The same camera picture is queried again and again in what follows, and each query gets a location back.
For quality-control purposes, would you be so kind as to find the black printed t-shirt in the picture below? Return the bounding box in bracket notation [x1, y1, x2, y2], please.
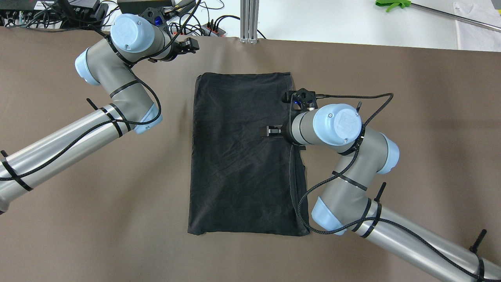
[187, 72, 310, 236]

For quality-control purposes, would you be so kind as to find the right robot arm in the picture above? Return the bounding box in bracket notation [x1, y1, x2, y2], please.
[260, 104, 501, 282]

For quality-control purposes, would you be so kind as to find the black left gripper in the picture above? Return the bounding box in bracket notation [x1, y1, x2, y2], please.
[160, 37, 199, 62]

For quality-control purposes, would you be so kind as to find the aluminium frame post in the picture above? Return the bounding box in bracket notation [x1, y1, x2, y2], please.
[239, 0, 259, 44]

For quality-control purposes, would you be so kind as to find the green clamp tool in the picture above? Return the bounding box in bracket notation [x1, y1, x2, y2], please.
[375, 0, 412, 13]

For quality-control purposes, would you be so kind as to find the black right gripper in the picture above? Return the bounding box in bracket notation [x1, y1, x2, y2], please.
[261, 119, 299, 146]

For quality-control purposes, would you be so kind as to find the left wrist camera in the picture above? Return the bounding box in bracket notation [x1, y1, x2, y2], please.
[139, 7, 176, 36]

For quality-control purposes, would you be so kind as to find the black power adapter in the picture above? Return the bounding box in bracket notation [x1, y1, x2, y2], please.
[116, 0, 175, 15]

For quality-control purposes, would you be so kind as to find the white cloth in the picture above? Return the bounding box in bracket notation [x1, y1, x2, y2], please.
[453, 2, 501, 52]

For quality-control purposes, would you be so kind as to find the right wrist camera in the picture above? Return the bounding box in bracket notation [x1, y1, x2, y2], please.
[281, 88, 318, 112]

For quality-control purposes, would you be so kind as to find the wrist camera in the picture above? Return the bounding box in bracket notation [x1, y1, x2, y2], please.
[281, 88, 318, 112]
[139, 7, 176, 36]

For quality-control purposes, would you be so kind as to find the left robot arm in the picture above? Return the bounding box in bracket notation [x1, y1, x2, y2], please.
[0, 14, 199, 214]

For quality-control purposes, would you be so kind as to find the black mini computer box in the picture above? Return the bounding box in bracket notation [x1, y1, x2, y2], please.
[0, 0, 117, 30]

